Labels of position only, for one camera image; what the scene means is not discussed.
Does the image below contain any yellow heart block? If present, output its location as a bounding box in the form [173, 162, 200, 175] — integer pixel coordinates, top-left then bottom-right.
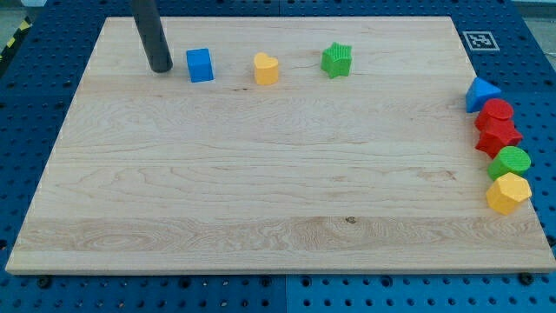
[254, 52, 279, 85]

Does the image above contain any blue cube block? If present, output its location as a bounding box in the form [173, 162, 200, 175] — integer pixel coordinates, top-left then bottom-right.
[186, 48, 214, 83]

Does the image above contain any green cylinder block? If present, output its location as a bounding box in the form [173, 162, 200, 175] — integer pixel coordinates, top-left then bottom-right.
[487, 146, 532, 181]

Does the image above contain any red cylinder block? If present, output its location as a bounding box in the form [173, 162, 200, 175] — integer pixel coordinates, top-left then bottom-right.
[474, 98, 514, 130]

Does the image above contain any light wooden board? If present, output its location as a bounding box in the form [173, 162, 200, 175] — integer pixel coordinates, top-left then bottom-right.
[6, 17, 555, 276]

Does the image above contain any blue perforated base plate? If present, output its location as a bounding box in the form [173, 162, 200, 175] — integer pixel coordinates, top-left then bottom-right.
[1, 0, 555, 312]

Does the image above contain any white fiducial marker tag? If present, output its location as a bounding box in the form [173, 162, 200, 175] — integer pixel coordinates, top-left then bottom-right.
[463, 30, 500, 51]

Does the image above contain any green star block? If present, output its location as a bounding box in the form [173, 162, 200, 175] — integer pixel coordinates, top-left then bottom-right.
[321, 42, 353, 78]

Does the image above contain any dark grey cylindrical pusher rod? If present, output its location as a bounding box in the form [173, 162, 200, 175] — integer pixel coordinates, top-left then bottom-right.
[130, 0, 173, 73]

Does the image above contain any blue triangle block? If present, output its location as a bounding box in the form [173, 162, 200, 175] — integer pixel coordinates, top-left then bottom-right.
[466, 77, 501, 113]

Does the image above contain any red star block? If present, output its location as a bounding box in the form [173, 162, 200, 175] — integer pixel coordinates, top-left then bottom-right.
[475, 120, 523, 159]

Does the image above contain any yellow hexagon block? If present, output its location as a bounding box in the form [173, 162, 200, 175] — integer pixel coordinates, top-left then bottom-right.
[486, 172, 533, 215]

